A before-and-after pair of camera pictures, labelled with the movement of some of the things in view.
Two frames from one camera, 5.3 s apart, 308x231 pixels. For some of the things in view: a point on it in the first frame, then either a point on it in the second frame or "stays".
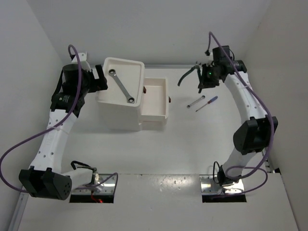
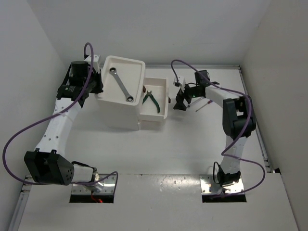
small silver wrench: x=202 y=97 stays
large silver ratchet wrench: x=130 y=99 stays
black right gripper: x=205 y=83 to x=180 y=98
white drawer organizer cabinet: x=120 y=104 stays
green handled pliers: x=196 y=66 to x=149 y=94
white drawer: x=155 y=101 stays
